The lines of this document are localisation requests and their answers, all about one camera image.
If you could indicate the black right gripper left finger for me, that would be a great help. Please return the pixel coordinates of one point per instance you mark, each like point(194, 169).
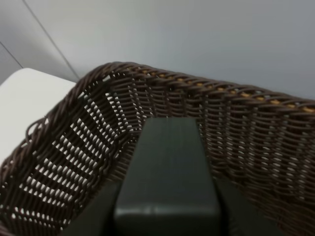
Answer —
point(97, 217)

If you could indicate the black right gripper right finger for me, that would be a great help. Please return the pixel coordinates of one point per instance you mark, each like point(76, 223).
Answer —
point(239, 216)

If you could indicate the dark green pump bottle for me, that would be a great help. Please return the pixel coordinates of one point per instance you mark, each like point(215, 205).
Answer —
point(168, 189)

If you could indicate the dark brown wicker basket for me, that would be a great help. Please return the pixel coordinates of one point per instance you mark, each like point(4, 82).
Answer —
point(66, 140)

